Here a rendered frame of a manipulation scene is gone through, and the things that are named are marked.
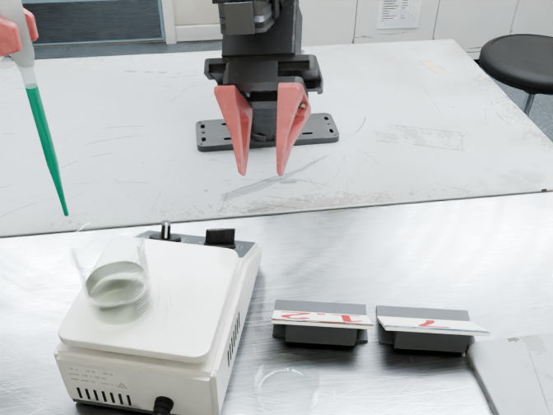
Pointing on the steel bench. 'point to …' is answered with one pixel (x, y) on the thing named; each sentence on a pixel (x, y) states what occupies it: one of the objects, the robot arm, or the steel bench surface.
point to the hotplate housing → (181, 384)
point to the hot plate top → (166, 306)
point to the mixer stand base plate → (515, 374)
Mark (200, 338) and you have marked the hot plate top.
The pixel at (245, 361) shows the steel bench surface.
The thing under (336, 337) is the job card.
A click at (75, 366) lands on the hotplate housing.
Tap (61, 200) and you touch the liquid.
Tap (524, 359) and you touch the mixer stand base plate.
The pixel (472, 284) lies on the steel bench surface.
